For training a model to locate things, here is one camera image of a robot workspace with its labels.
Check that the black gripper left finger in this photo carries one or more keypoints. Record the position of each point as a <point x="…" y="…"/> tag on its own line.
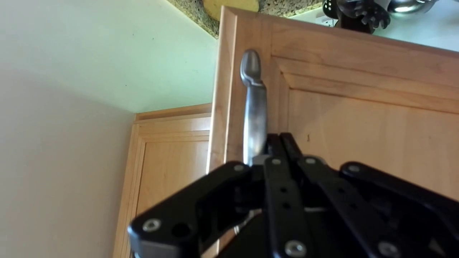
<point x="191" y="210"/>

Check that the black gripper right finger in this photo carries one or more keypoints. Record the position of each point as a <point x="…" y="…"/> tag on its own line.
<point x="334" y="210"/>

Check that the wooden cabinet door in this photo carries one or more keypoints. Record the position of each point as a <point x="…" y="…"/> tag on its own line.
<point x="373" y="95"/>

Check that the black slotted turner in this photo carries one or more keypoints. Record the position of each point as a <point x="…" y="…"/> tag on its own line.
<point x="359" y="15"/>

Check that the metal ladle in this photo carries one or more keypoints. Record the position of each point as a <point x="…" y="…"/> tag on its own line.
<point x="408" y="6"/>

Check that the wooden wall cabinet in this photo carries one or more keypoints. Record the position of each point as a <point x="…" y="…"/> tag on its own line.
<point x="167" y="167"/>

